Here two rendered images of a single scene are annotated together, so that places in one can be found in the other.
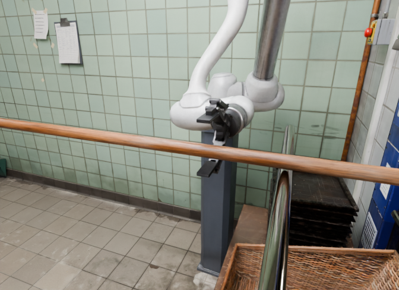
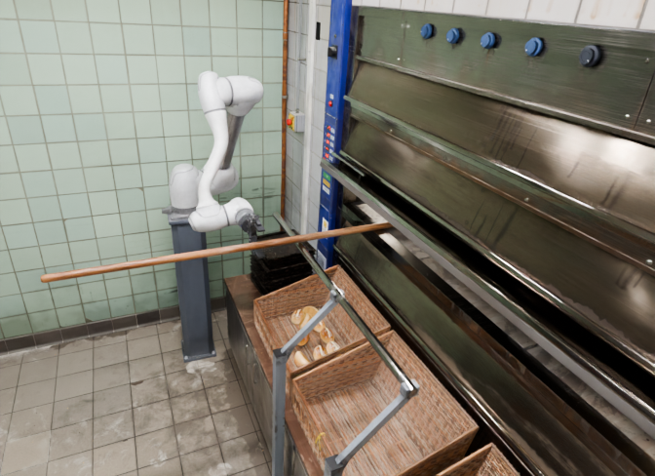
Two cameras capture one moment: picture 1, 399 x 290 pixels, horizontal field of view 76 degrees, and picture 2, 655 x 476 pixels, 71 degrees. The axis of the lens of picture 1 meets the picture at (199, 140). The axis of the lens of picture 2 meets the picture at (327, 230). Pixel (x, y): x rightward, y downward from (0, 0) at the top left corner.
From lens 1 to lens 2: 1.47 m
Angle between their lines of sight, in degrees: 42
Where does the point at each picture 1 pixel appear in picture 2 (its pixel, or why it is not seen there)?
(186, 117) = (209, 224)
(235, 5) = (222, 136)
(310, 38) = not seen: hidden behind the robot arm
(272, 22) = (234, 131)
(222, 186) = (202, 269)
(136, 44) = (21, 129)
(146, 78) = (45, 171)
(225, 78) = (191, 172)
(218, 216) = (201, 297)
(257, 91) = (221, 178)
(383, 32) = (299, 124)
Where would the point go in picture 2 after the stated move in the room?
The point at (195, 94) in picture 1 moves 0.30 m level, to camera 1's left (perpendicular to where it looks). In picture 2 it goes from (211, 206) to (147, 223)
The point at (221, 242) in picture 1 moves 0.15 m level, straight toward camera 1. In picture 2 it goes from (207, 322) to (217, 335)
